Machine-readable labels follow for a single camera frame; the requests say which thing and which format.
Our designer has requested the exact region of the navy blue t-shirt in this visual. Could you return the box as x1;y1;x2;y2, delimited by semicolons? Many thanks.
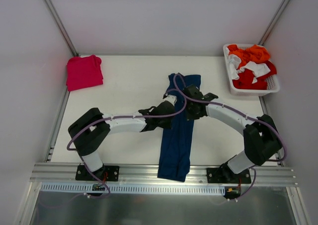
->
158;75;201;182

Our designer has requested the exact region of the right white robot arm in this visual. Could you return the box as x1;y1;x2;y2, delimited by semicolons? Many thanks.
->
182;85;283;183

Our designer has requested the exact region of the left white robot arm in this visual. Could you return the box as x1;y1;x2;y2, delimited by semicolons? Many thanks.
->
68;100;175;180

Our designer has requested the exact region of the red t-shirt in basket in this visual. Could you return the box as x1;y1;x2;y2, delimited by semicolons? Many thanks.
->
232;61;277;90

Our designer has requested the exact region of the white t-shirt in basket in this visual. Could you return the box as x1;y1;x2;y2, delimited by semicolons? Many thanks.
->
229;55;270;84

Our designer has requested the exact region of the white plastic basket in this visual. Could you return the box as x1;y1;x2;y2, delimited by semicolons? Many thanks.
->
223;44;280;96

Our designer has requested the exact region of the orange t-shirt in basket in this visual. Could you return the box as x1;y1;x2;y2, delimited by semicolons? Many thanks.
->
227;44;270;69

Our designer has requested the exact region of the folded pink t-shirt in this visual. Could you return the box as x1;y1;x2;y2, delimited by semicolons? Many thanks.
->
66;55;103;92

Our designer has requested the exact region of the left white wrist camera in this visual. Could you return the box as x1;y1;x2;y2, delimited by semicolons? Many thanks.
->
163;94;177;106

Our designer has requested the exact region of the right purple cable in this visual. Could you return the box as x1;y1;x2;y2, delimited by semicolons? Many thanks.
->
173;73;288;203

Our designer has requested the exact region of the purple cable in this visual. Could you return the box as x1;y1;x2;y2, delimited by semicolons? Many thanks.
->
173;73;288;203
66;88;187;199

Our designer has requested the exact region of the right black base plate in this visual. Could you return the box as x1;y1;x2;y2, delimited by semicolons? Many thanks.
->
206;167;251;184

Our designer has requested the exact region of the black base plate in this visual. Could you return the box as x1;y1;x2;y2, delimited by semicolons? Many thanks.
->
206;167;251;184
75;164;120;182

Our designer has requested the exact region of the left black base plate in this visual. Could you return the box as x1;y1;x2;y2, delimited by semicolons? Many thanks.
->
75;164;120;182

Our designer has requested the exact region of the aluminium mounting rail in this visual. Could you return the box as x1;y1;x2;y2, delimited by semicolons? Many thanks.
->
30;162;299;187

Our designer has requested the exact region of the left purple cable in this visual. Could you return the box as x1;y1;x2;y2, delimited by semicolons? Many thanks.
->
66;88;187;199

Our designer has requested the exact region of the right aluminium corner post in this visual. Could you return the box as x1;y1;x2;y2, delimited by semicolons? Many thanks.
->
258;0;292;46

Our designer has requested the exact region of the aluminium corner post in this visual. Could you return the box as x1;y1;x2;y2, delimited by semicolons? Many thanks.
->
258;0;292;46
43;0;79;57

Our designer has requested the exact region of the white slotted cable duct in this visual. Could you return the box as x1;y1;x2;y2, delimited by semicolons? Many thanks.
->
41;182;226;196

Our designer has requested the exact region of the left aluminium corner post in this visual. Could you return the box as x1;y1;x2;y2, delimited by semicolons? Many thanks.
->
43;0;79;57

